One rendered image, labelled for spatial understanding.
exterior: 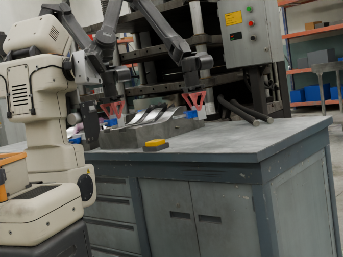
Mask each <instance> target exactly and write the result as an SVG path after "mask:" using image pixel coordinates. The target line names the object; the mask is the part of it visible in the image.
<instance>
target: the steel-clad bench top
mask: <svg viewBox="0 0 343 257"><path fill-rule="evenodd" d="M332 116H333V115H331V116H313V117H295V118H277V119H274V122H273V123H271V124H269V123H267V122H265V121H262V120H260V119H259V120H258V121H259V122H260V125H259V126H253V125H252V124H250V123H249V122H247V121H246V120H241V121H223V122H205V123H204V124H205V126H204V127H201V128H198V129H196V130H193V131H189V132H186V133H183V134H180V135H177V136H174V137H171V138H168V139H165V142H168V143H169V147H168V148H166V149H163V150H160V151H143V149H142V147H141V148H119V149H100V147H98V148H96V149H93V150H90V151H84V153H258V152H260V151H262V150H264V149H266V148H268V147H270V146H272V145H275V144H277V143H279V142H281V141H283V140H285V139H287V138H289V137H291V136H293V135H295V134H297V133H299V132H301V131H303V130H305V129H307V128H309V127H311V126H314V125H316V124H318V123H320V122H322V121H324V120H326V119H328V118H330V117H332ZM26 148H27V141H23V142H19V143H15V144H11V145H7V146H3V147H0V153H12V152H23V150H24V149H26Z"/></svg>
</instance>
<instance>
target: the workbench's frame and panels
mask: <svg viewBox="0 0 343 257"><path fill-rule="evenodd" d="M332 124H333V117H330V118H328V119H326V120H324V121H322V122H320V123H318V124H316V125H314V126H311V127H309V128H307V129H305V130H303V131H301V132H299V133H297V134H295V135H293V136H291V137H289V138H287V139H285V140H283V141H281V142H279V143H277V144H275V145H272V146H270V147H268V148H266V149H264V150H262V151H260V152H258V153H84V158H85V164H92V165H93V166H94V175H95V185H96V200H95V202H94V204H93V205H91V206H89V207H86V208H83V209H84V214H83V219H82V220H83V221H84V222H85V223H86V225H87V230H88V235H89V241H90V246H91V251H92V255H93V256H94V257H342V250H341V242H340V233H339V224H338V215H337V206H336V197H335V189H334V179H333V171H332V162H331V153H330V142H329V133H328V126H330V125H332Z"/></svg>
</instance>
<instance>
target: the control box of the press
mask: <svg viewBox="0 0 343 257"><path fill-rule="evenodd" d="M217 6H218V9H217V16H218V17H219V20H220V28H221V32H222V39H223V47H224V54H223V56H224V62H226V68H227V69H234V68H238V69H240V70H243V78H244V82H245V84H246V86H247V88H248V89H249V90H250V91H251V93H252V98H253V106H254V111H257V112H259V113H261V114H264V115H266V116H268V110H267V103H266V95H265V87H264V79H263V73H264V71H265V68H266V66H267V65H268V66H270V64H272V63H274V62H280V61H284V52H283V44H282V36H281V28H280V19H279V11H278V3H277V0H220V1H217ZM246 72H247V73H248V75H249V76H250V83H251V86H250V85H249V83H248V80H247V74H246Z"/></svg>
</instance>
